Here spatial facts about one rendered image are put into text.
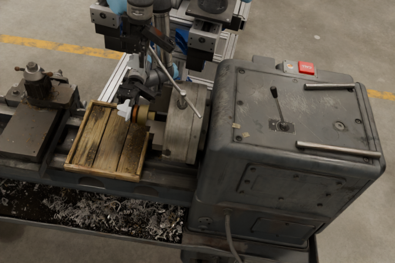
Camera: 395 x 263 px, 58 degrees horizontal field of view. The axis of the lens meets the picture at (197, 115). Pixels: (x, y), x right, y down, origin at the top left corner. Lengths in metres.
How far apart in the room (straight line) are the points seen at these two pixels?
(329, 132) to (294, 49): 2.44
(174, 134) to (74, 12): 2.68
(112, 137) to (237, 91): 0.60
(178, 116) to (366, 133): 0.65
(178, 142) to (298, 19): 3.04
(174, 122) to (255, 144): 0.29
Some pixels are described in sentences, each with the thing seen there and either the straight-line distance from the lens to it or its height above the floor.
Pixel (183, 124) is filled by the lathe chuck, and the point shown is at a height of 1.20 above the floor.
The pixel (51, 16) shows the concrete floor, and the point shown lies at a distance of 3.75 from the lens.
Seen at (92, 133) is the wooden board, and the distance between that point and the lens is 1.61.
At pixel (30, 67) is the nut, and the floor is 1.17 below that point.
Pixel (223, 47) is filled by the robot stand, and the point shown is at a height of 0.21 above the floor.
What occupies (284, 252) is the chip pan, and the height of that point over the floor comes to 0.54.
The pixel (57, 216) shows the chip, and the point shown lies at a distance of 1.82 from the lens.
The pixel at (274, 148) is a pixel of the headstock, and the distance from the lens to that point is 1.18.
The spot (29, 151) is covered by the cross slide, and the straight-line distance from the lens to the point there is 1.50.
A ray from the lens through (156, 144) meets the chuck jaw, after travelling 1.30.
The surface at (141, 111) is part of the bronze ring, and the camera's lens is 1.37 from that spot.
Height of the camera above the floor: 2.18
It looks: 50 degrees down
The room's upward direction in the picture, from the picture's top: 11 degrees clockwise
